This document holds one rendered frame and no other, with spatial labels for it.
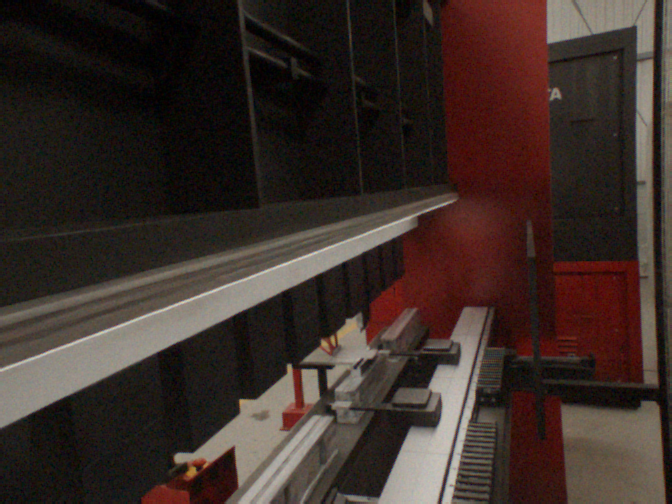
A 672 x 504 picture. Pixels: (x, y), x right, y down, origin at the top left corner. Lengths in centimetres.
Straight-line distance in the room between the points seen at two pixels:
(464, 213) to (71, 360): 210
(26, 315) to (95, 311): 5
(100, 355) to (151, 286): 28
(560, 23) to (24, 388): 858
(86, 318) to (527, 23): 239
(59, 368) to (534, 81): 223
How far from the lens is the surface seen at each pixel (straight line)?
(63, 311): 38
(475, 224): 259
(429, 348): 178
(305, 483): 134
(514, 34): 263
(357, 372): 176
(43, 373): 66
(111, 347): 73
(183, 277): 48
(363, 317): 180
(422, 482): 115
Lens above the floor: 153
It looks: 7 degrees down
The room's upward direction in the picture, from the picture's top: 5 degrees counter-clockwise
